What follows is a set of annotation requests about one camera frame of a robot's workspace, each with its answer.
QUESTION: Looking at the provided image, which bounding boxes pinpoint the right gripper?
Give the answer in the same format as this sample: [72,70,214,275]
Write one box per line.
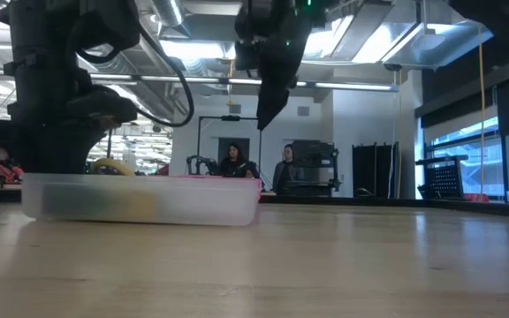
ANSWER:
[234,0,326,132]

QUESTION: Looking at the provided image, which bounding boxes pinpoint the green yellow crayon box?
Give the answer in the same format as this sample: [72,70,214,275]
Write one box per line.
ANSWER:
[42,183,158,222]

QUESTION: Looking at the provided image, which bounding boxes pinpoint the yellow-handled scissors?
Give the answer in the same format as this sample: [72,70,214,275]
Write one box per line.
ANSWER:
[91,157,137,177]

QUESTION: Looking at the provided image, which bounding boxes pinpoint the pink-lidded clear pencil case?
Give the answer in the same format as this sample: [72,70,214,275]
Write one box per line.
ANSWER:
[20,171,263,228]

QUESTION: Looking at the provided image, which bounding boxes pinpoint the person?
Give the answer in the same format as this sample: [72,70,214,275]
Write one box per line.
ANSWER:
[217,143,260,179]
[271,143,302,195]

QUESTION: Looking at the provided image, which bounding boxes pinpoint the black machine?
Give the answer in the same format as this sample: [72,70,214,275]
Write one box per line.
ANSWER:
[280,139,342,198]

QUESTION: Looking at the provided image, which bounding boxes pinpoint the ceiling light strip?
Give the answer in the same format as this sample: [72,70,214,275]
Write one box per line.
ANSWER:
[0,68,400,93]

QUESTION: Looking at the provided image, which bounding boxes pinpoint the black panels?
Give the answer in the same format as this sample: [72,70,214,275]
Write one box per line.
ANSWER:
[351,140,400,199]

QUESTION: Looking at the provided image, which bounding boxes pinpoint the black perforated cart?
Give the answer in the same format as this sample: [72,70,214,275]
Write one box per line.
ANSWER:
[414,154,471,201]

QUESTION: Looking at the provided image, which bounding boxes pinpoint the black station frame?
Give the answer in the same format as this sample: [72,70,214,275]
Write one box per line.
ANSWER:
[196,114,264,178]

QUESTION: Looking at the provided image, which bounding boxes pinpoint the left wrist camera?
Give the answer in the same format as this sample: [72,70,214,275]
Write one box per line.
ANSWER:
[66,86,139,129]

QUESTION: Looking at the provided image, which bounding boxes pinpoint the black aluminium table frame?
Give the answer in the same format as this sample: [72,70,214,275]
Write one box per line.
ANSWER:
[258,193,509,221]

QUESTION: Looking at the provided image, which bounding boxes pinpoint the rectangular silver air duct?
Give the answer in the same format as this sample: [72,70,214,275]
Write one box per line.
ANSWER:
[380,0,494,71]

